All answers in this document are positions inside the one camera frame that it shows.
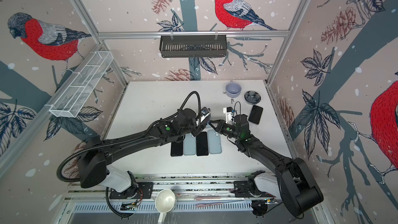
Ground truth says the black phone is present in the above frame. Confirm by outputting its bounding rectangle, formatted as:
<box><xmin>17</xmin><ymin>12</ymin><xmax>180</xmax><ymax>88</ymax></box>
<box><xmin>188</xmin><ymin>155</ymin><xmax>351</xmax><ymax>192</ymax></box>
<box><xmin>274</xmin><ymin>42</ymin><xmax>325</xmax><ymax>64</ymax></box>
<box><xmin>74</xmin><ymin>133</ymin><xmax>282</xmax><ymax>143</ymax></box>
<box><xmin>248</xmin><ymin>105</ymin><xmax>263</xmax><ymax>125</ymax></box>
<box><xmin>196</xmin><ymin>132</ymin><xmax>209</xmax><ymax>156</ymax></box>
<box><xmin>171</xmin><ymin>142</ymin><xmax>183</xmax><ymax>157</ymax></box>

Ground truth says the light blue phone case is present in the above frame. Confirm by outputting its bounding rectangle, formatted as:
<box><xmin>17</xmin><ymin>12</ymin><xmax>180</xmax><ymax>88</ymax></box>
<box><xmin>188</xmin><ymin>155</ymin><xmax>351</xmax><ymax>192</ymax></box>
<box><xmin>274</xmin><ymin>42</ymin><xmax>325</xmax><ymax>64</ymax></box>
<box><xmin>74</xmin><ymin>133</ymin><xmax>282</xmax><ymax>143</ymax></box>
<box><xmin>183</xmin><ymin>134</ymin><xmax>197</xmax><ymax>156</ymax></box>

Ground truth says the white mesh wall shelf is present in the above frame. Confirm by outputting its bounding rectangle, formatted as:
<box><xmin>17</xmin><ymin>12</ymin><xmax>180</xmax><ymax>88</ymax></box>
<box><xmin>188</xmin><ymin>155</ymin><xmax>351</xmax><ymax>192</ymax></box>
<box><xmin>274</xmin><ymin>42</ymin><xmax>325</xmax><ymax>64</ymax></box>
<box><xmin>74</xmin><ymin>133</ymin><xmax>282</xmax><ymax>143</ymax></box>
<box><xmin>49</xmin><ymin>51</ymin><xmax>114</xmax><ymax>118</ymax></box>

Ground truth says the white ladle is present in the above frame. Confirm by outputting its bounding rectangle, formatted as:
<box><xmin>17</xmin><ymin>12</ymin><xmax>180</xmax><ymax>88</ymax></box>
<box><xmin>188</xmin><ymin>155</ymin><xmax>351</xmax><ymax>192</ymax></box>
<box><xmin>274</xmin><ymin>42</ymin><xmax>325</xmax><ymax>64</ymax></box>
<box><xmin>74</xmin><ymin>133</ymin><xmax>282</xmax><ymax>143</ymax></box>
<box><xmin>155</xmin><ymin>189</ymin><xmax>176</xmax><ymax>224</ymax></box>

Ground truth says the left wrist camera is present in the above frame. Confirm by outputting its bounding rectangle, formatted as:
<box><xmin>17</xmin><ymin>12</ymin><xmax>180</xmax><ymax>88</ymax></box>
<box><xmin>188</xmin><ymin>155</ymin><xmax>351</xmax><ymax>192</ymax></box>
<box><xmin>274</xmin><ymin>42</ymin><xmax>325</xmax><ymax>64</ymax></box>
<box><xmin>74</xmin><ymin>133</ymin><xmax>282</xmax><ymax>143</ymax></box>
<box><xmin>199</xmin><ymin>107</ymin><xmax>211</xmax><ymax>124</ymax></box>

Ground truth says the white phone case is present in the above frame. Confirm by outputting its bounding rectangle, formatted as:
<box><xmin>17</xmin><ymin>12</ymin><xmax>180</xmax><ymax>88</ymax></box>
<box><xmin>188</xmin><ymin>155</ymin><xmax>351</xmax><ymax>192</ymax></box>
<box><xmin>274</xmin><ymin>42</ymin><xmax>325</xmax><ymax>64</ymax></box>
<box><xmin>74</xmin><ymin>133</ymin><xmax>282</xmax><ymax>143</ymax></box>
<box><xmin>207</xmin><ymin>130</ymin><xmax>222</xmax><ymax>154</ymax></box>

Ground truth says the red pen on rail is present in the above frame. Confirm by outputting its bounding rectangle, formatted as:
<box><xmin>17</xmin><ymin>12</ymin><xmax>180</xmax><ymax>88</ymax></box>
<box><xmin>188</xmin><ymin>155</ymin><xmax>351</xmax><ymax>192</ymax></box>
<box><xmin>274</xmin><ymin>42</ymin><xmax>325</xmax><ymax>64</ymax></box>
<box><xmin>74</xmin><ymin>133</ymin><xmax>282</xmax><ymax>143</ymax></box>
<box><xmin>195</xmin><ymin>201</ymin><xmax>232</xmax><ymax>208</ymax></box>

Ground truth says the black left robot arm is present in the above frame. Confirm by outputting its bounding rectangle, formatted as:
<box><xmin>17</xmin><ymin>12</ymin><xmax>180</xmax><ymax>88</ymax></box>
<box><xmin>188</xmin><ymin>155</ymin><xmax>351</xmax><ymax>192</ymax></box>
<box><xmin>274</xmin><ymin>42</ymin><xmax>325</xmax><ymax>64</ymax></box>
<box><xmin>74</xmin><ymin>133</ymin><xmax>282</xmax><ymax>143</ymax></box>
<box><xmin>56</xmin><ymin>105</ymin><xmax>209</xmax><ymax>192</ymax></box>

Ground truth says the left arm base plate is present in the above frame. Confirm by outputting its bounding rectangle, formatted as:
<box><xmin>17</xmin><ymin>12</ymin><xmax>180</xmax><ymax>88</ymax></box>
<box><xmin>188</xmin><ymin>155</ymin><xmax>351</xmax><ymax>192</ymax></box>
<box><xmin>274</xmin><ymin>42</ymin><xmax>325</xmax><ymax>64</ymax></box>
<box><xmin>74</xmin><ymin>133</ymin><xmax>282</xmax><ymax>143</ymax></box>
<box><xmin>109</xmin><ymin>182</ymin><xmax>153</xmax><ymax>200</ymax></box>

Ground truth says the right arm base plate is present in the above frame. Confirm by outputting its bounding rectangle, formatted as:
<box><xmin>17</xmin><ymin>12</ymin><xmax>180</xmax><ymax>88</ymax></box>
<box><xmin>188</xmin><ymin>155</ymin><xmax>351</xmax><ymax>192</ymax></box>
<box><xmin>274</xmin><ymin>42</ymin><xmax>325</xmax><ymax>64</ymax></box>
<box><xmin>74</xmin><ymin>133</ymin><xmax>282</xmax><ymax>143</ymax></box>
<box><xmin>230</xmin><ymin>181</ymin><xmax>274</xmax><ymax>199</ymax></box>

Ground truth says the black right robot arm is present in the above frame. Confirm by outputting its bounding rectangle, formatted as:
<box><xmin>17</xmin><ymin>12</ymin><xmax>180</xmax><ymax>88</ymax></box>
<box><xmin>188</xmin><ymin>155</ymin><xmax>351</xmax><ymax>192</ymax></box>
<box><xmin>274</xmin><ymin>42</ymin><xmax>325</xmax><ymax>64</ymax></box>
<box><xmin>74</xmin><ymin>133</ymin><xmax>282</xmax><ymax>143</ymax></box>
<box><xmin>208</xmin><ymin>115</ymin><xmax>324</xmax><ymax>216</ymax></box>

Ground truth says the lavender cup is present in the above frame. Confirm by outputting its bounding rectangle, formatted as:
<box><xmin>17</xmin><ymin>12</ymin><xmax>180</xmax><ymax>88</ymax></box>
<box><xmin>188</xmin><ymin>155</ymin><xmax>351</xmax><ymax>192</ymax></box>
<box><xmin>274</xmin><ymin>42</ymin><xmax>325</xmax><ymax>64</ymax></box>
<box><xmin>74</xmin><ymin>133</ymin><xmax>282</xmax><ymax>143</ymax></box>
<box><xmin>225</xmin><ymin>81</ymin><xmax>241</xmax><ymax>99</ymax></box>

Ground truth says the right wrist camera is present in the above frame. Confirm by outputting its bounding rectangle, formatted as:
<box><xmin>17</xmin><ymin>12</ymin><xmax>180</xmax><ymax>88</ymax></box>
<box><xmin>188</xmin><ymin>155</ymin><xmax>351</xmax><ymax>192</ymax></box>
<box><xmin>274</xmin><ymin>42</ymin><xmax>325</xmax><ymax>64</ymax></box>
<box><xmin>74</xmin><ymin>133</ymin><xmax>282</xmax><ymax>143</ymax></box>
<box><xmin>223</xmin><ymin>106</ymin><xmax>235</xmax><ymax>124</ymax></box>

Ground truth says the black hanging wire basket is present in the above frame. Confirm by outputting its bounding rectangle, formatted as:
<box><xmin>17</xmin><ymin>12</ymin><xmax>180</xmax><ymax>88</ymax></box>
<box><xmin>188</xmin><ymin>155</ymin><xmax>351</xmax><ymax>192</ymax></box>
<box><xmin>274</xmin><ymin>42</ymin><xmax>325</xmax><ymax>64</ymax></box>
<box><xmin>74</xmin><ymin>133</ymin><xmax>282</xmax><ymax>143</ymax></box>
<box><xmin>159</xmin><ymin>35</ymin><xmax>228</xmax><ymax>58</ymax></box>

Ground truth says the dark grey small bowl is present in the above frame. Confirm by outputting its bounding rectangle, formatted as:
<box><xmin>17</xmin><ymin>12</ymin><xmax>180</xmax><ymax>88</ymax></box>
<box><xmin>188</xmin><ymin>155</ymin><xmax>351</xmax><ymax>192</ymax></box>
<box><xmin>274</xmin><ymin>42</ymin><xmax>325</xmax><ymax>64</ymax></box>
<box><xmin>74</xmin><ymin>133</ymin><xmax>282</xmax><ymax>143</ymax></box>
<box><xmin>244</xmin><ymin>91</ymin><xmax>261</xmax><ymax>105</ymax></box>

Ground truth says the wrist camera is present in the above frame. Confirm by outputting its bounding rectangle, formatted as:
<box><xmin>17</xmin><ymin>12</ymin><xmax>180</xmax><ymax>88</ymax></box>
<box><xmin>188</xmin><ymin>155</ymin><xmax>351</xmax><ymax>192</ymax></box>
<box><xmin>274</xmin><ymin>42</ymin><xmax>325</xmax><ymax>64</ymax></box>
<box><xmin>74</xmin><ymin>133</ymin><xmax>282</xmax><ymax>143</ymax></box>
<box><xmin>199</xmin><ymin>107</ymin><xmax>211</xmax><ymax>124</ymax></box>
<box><xmin>223</xmin><ymin>106</ymin><xmax>235</xmax><ymax>124</ymax></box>

